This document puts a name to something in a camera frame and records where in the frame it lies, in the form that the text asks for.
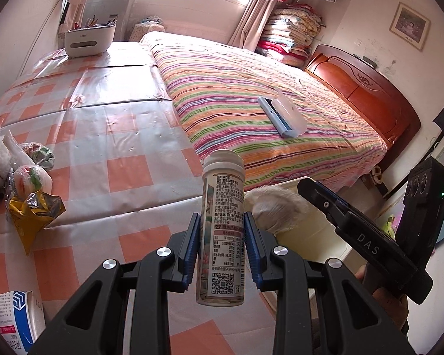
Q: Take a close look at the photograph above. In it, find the floral covered stool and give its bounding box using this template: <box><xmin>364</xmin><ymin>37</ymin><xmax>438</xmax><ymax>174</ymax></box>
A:
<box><xmin>129</xmin><ymin>15</ymin><xmax>166</xmax><ymax>43</ymax></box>

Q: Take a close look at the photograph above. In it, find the white tissue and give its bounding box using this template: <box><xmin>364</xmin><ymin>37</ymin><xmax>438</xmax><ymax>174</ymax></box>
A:
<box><xmin>244</xmin><ymin>186</ymin><xmax>313</xmax><ymax>235</ymax></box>

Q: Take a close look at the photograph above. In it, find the beige curtain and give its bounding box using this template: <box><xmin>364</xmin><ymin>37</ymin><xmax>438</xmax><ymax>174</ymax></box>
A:
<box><xmin>228</xmin><ymin>0</ymin><xmax>278</xmax><ymax>51</ymax></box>
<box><xmin>57</xmin><ymin>0</ymin><xmax>87</xmax><ymax>39</ymax></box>

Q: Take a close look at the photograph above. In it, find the white pill bottle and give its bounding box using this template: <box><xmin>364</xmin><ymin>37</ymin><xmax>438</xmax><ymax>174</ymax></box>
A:
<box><xmin>196</xmin><ymin>150</ymin><xmax>245</xmax><ymax>307</ymax></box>

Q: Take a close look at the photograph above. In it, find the beige left curtain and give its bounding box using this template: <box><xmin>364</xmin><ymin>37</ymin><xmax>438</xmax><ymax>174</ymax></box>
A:
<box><xmin>57</xmin><ymin>0</ymin><xmax>87</xmax><ymax>39</ymax></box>

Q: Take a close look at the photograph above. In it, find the white desk organizer box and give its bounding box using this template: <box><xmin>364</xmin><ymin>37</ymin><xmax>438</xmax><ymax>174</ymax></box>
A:
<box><xmin>64</xmin><ymin>22</ymin><xmax>116</xmax><ymax>58</ymax></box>

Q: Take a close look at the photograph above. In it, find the orange checkered tablecloth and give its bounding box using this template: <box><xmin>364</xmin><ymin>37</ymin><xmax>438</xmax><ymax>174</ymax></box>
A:
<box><xmin>0</xmin><ymin>41</ymin><xmax>278</xmax><ymax>355</ymax></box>

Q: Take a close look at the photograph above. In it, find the person's right hand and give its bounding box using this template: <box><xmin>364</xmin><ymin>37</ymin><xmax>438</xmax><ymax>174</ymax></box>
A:
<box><xmin>354</xmin><ymin>264</ymin><xmax>410</xmax><ymax>338</ymax></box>

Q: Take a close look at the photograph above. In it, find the wooden headboard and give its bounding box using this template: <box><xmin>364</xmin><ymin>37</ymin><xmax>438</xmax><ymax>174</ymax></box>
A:
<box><xmin>305</xmin><ymin>44</ymin><xmax>421</xmax><ymax>171</ymax></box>

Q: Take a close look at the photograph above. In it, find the beige right curtain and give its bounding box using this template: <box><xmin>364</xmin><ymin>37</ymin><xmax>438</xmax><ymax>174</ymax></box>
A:
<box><xmin>228</xmin><ymin>0</ymin><xmax>278</xmax><ymax>51</ymax></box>

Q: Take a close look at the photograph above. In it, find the stack of folded quilts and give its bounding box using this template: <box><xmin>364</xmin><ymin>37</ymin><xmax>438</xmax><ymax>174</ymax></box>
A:
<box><xmin>255</xmin><ymin>3</ymin><xmax>325</xmax><ymax>69</ymax></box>

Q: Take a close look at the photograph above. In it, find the cream plastic trash bin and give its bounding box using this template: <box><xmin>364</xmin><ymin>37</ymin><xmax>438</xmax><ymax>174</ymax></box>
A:
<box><xmin>258</xmin><ymin>176</ymin><xmax>356</xmax><ymax>318</ymax></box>

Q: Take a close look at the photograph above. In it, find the white red medicine box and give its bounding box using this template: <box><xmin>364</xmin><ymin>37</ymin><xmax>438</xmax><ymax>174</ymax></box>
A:
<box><xmin>0</xmin><ymin>291</ymin><xmax>45</xmax><ymax>354</ymax></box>

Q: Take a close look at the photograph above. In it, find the framed wall picture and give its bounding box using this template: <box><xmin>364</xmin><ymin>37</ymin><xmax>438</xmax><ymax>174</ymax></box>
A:
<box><xmin>389</xmin><ymin>2</ymin><xmax>431</xmax><ymax>51</ymax></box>

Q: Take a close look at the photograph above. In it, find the striped colourful bedspread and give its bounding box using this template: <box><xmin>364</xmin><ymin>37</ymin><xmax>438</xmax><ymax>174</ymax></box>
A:
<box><xmin>141</xmin><ymin>32</ymin><xmax>388</xmax><ymax>191</ymax></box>

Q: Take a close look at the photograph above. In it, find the yellow snack wrapper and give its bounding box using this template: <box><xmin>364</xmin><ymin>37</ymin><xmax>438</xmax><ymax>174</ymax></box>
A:
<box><xmin>9</xmin><ymin>191</ymin><xmax>65</xmax><ymax>256</ymax></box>

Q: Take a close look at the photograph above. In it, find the plastic bag with wrappers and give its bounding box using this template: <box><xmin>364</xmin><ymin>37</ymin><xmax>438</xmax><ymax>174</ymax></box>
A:
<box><xmin>3</xmin><ymin>131</ymin><xmax>55</xmax><ymax>200</ymax></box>

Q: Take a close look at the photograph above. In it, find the grey air cooler appliance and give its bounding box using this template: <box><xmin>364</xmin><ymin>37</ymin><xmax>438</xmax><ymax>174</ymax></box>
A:
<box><xmin>82</xmin><ymin>0</ymin><xmax>134</xmax><ymax>42</ymax></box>

